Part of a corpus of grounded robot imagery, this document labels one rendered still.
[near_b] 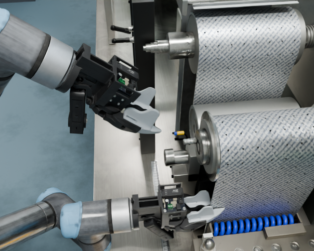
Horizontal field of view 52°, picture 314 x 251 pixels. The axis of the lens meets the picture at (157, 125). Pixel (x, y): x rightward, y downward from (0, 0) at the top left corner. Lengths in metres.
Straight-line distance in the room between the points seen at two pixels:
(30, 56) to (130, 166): 0.66
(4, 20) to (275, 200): 0.66
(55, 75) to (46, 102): 2.25
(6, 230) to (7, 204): 1.46
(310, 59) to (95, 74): 0.61
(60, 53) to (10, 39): 0.07
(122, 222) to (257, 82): 0.46
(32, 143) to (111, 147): 1.40
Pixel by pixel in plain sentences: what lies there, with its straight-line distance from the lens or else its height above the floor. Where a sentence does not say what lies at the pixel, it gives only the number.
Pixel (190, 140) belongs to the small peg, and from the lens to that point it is 0.69.
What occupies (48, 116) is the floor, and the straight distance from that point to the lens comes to 2.63.
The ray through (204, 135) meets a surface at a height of 1.29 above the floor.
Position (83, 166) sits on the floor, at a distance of 2.24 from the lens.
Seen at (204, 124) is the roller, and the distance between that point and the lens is 0.67.
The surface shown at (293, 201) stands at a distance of 0.85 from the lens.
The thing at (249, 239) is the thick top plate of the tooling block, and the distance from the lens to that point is 0.84.
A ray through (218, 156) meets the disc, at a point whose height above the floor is 1.29.
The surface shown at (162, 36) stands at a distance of 1.64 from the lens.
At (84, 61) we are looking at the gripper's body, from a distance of 0.51.
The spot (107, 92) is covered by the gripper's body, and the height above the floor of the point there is 1.43.
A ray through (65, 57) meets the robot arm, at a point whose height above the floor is 1.49.
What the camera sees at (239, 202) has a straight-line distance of 0.78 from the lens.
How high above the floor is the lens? 1.77
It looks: 47 degrees down
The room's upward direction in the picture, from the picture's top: straight up
